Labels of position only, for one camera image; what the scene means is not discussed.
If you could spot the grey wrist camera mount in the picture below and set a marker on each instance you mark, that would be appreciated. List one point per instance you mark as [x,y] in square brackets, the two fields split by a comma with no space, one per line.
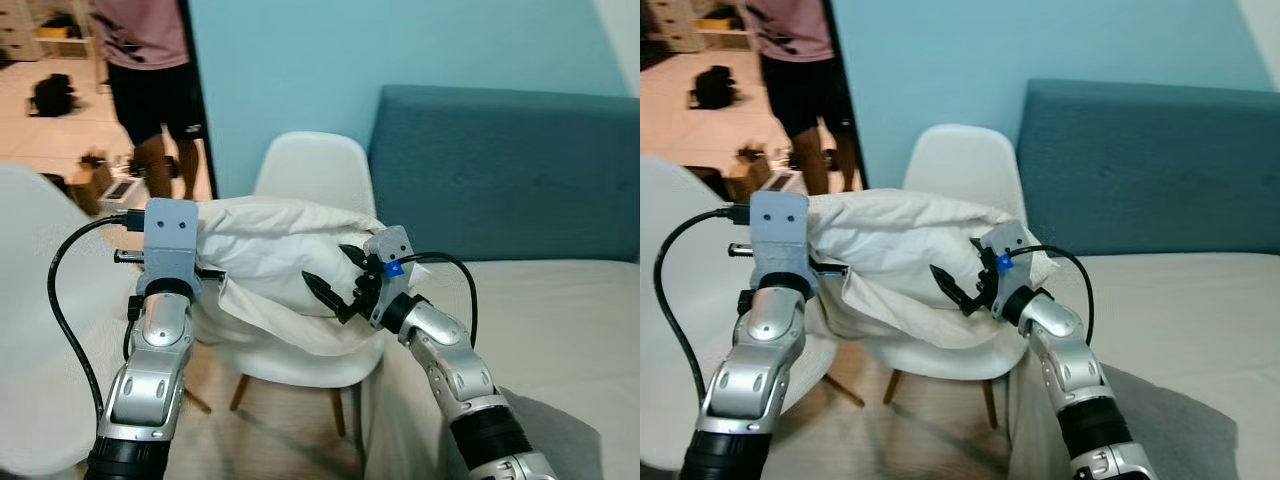
[1008,245]
[170,235]
[778,230]
[392,250]

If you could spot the black door frame edge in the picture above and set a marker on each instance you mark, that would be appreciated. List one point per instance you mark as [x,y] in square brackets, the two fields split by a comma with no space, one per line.
[196,90]
[845,90]

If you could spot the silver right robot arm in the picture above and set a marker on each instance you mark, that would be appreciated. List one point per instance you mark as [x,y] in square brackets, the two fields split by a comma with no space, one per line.
[450,370]
[1075,370]

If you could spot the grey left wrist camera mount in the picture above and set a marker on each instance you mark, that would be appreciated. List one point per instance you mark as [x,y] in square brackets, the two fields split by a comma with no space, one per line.
[778,230]
[170,235]

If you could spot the white flat box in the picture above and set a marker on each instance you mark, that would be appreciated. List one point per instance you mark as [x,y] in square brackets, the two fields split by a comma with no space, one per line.
[122,190]
[780,182]

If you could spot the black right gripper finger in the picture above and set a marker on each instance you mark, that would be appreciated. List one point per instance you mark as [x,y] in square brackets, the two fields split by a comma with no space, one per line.
[325,295]
[950,285]
[357,258]
[981,252]

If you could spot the white pillow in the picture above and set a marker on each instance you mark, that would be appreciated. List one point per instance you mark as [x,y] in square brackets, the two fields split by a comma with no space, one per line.
[265,250]
[890,240]

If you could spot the black bag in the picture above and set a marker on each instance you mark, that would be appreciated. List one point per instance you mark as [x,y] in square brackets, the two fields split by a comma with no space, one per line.
[714,88]
[52,95]

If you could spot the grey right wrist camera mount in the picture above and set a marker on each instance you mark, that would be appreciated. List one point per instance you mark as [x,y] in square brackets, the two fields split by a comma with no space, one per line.
[392,250]
[1008,245]

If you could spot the bed with white sheet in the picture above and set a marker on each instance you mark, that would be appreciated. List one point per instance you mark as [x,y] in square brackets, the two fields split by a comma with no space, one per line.
[1190,310]
[560,320]

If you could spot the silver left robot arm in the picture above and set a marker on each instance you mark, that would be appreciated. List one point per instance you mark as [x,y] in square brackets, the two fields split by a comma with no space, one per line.
[755,370]
[155,370]

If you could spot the person pink shirt black shorts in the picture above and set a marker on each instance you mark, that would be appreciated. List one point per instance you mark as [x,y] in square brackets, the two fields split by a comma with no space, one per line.
[150,90]
[810,90]

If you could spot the brown cardboard box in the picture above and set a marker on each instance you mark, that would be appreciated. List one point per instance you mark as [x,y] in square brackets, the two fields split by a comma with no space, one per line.
[95,180]
[745,170]

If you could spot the blue upholstered headboard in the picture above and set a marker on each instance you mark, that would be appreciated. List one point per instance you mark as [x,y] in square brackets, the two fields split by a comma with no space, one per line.
[1150,165]
[500,170]

